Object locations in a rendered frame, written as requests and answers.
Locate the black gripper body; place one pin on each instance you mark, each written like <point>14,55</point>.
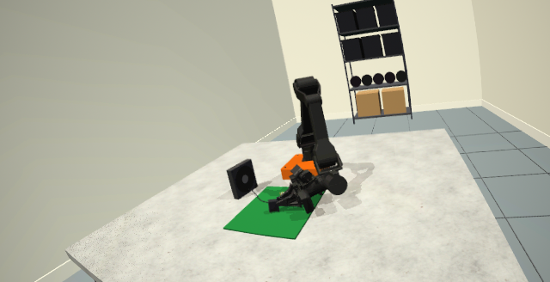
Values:
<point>305,194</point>

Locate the green circuit board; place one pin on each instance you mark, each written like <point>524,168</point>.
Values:
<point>256,219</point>

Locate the black cooling fan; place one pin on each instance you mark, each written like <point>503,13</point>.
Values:
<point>241,178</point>

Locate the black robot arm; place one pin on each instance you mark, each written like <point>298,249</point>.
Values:
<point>313,138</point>

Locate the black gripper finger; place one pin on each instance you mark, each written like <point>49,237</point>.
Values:
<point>290,200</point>
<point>284,195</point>

